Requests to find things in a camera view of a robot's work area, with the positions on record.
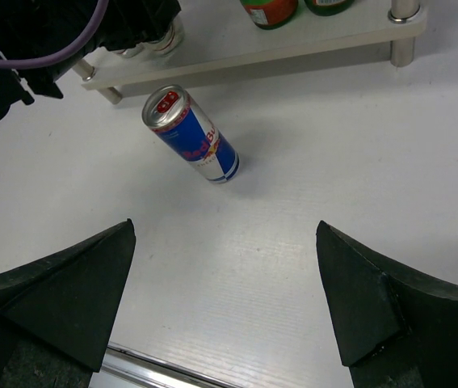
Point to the Red Bull can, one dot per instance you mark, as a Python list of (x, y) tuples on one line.
[(176, 118)]

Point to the right green glass bottle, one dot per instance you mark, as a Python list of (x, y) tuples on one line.
[(328, 7)]

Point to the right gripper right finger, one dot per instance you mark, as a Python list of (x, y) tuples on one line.
[(394, 325)]

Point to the green glass bottle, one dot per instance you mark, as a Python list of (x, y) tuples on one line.
[(270, 14), (328, 7)]

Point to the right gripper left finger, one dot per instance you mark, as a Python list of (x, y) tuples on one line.
[(57, 313)]

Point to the aluminium front rail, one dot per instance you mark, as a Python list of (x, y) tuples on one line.
[(125, 367)]

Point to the left green glass bottle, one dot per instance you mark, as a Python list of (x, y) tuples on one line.
[(270, 14)]

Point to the clear glass bottle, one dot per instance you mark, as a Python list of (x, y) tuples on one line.
[(170, 41)]

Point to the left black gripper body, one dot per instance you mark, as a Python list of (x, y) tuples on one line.
[(51, 34)]

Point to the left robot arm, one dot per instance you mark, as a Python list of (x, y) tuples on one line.
[(23, 85)]

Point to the white two-tier shelf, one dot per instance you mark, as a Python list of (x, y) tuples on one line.
[(218, 36)]

